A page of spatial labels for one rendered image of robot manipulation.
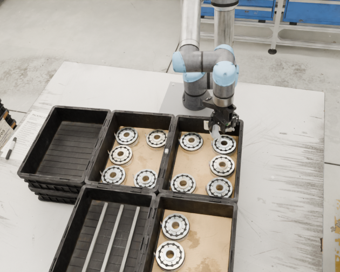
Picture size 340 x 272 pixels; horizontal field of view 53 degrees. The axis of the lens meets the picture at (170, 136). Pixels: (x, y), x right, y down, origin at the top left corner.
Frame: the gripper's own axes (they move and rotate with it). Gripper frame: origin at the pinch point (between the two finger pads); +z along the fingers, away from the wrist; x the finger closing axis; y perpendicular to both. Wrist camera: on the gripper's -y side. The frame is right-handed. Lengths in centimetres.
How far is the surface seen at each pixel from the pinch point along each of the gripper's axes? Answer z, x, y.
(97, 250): 13, -64, 8
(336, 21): 60, 180, -68
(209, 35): 83, 112, -147
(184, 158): 13.1, -14.2, -5.8
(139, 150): 13.1, -27.6, -21.9
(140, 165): 13.1, -31.5, -14.9
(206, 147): 13.1, -2.8, -4.7
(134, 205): 13.2, -43.5, 0.3
